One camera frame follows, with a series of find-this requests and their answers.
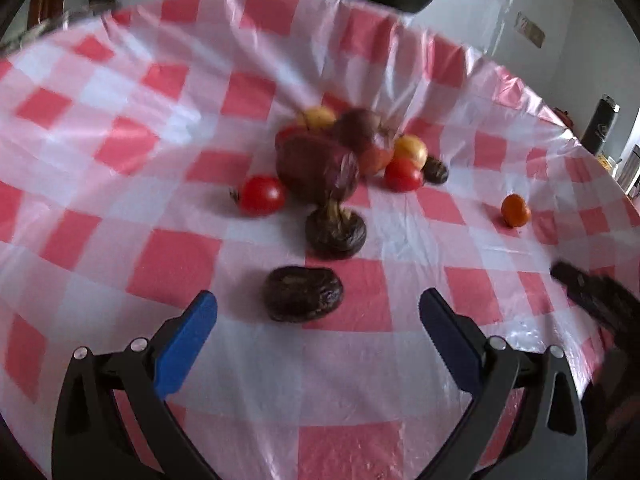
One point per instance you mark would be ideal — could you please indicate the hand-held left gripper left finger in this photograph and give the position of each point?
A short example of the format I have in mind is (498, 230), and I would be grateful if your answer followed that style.
(187, 340)

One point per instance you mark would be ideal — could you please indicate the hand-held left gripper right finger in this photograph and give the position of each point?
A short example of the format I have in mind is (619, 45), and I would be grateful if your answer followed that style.
(447, 340)

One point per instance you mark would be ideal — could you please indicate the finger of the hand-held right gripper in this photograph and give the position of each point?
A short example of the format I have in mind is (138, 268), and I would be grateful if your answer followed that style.
(595, 300)

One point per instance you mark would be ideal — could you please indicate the dark purple passion fruit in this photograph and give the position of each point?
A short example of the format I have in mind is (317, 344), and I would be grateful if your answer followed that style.
(436, 171)
(302, 294)
(335, 235)

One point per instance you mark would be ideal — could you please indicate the red tomato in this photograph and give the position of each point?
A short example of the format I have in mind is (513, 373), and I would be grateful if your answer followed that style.
(402, 175)
(261, 195)

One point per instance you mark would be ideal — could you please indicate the yellow passion fruit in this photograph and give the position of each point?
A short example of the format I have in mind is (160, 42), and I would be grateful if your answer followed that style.
(412, 149)
(318, 117)

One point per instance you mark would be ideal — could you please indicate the large dark red apple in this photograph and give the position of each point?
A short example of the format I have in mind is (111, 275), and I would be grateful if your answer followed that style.
(312, 170)

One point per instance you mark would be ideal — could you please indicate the red white checkered tablecloth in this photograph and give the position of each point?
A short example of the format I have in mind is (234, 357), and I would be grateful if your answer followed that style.
(170, 270)

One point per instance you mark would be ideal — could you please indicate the grey container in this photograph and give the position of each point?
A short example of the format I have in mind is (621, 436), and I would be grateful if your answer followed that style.
(631, 170)

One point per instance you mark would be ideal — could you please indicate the black bottle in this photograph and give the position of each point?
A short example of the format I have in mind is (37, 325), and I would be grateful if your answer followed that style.
(602, 125)

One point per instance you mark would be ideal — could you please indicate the red pot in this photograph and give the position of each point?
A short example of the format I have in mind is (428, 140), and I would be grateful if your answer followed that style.
(562, 116)

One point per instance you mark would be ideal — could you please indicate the wall socket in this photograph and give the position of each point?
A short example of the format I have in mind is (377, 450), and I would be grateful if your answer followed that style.
(530, 30)

